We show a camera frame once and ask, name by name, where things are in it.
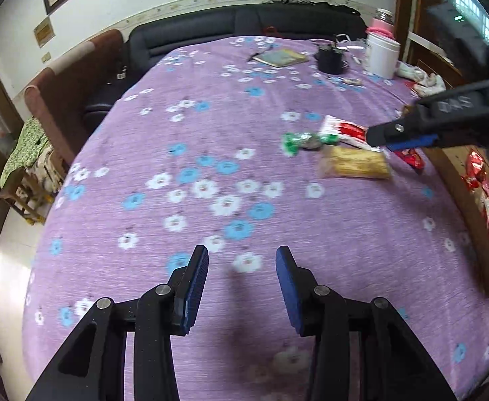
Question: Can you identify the brown armchair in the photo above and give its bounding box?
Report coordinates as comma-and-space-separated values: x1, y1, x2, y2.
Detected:
23, 28, 125, 168

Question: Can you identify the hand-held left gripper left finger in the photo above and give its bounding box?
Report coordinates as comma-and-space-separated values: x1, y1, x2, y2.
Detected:
25, 245, 210, 401

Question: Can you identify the yellow biscuit packet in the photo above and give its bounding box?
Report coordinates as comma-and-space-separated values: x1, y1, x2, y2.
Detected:
319, 145, 392, 181

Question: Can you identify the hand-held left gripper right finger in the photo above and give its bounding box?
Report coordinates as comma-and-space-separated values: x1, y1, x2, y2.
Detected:
275, 246, 457, 401

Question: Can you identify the white and red snack packet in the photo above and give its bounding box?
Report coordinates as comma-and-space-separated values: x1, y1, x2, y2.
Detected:
318, 114, 380, 152

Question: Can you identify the small white sachet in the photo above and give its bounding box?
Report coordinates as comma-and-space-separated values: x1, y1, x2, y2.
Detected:
326, 75, 365, 89

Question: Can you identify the crumpled white tissue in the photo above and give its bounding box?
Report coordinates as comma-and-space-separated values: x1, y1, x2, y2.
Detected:
396, 61, 447, 98

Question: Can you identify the black sofa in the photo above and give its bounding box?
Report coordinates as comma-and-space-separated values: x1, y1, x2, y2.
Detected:
83, 2, 369, 123

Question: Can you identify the white canister with pink lid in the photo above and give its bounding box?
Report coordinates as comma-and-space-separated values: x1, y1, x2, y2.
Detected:
363, 26, 401, 80

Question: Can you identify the pink thermos bottle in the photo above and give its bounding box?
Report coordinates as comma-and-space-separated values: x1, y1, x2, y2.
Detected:
373, 7, 396, 31

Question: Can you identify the purple floral tablecloth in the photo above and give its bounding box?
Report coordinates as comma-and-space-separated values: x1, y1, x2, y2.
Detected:
21, 35, 489, 401

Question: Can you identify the black cup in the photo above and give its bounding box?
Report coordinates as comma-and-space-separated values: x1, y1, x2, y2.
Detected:
314, 43, 351, 75

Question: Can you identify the cardboard box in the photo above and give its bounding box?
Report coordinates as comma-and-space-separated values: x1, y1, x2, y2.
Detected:
402, 104, 489, 298

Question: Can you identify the green wrapped candy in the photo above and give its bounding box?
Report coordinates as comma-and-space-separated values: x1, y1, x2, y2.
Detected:
281, 131, 339, 158

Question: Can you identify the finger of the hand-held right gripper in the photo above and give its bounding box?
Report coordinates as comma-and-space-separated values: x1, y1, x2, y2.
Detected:
366, 79, 489, 152

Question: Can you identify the wooden door frame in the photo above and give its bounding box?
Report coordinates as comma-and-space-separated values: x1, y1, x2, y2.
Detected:
395, 0, 426, 65

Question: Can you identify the gold wall plaque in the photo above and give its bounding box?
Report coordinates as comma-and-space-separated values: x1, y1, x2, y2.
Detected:
33, 15, 56, 48

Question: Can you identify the white cable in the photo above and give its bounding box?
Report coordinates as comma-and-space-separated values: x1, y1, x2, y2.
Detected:
335, 32, 369, 52

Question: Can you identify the yellow-green notebook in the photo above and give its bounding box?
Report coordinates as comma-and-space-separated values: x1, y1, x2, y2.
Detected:
250, 47, 311, 69

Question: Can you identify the wooden chair with green cushion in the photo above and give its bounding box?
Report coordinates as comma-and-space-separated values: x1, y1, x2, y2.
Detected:
0, 116, 68, 227

